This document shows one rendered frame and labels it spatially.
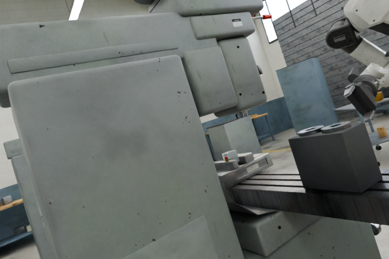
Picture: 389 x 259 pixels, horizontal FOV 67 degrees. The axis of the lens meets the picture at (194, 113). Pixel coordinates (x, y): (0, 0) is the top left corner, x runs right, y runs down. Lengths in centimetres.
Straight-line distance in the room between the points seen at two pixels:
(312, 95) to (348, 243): 594
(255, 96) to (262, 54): 998
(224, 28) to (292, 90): 625
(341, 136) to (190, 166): 46
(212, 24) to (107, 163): 71
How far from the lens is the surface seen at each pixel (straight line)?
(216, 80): 116
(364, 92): 114
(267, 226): 119
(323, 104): 730
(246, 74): 129
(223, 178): 141
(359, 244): 165
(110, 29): 106
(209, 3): 127
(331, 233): 149
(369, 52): 153
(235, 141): 589
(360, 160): 102
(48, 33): 101
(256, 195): 130
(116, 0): 911
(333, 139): 99
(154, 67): 92
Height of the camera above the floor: 133
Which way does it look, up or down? 1 degrees up
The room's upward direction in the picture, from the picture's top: 18 degrees counter-clockwise
